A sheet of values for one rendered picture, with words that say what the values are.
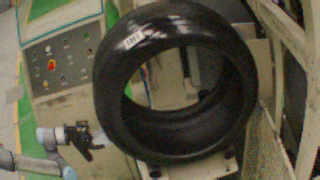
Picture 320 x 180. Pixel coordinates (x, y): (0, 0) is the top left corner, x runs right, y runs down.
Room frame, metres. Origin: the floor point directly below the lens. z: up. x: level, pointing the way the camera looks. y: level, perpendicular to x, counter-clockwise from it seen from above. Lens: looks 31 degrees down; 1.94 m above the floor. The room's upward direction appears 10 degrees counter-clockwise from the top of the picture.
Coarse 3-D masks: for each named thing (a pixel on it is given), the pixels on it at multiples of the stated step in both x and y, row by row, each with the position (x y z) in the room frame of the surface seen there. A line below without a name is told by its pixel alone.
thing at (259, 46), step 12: (240, 24) 1.72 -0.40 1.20; (252, 24) 1.72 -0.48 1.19; (252, 36) 1.72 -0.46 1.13; (264, 36) 1.58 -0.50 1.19; (252, 48) 1.53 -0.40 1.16; (264, 48) 1.53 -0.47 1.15; (264, 60) 1.53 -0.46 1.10; (264, 72) 1.53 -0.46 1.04; (264, 84) 1.53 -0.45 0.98; (264, 96) 1.53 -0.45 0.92
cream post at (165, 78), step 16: (144, 0) 1.57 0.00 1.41; (160, 0) 1.57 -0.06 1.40; (176, 48) 1.58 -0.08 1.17; (144, 64) 1.67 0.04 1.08; (160, 64) 1.57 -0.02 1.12; (176, 64) 1.58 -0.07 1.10; (160, 80) 1.57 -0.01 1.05; (176, 80) 1.58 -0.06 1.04; (160, 96) 1.57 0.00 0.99; (176, 96) 1.57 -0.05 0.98
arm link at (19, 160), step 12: (0, 144) 1.03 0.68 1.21; (0, 156) 0.96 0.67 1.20; (12, 156) 1.00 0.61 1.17; (24, 156) 1.06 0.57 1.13; (12, 168) 0.96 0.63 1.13; (24, 168) 1.01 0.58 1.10; (36, 168) 1.05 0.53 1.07; (48, 168) 1.08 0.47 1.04; (60, 168) 1.12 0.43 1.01; (72, 168) 1.16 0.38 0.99
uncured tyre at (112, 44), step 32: (128, 32) 1.24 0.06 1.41; (160, 32) 1.20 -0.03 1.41; (192, 32) 1.20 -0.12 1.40; (224, 32) 1.23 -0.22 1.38; (96, 64) 1.30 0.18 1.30; (128, 64) 1.19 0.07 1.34; (224, 64) 1.48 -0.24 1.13; (96, 96) 1.22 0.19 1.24; (128, 96) 1.48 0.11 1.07; (224, 96) 1.47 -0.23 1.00; (256, 96) 1.24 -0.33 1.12; (128, 128) 1.40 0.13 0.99; (160, 128) 1.44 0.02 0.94; (192, 128) 1.44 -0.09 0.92; (224, 128) 1.34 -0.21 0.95; (160, 160) 1.19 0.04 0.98; (192, 160) 1.20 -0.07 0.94
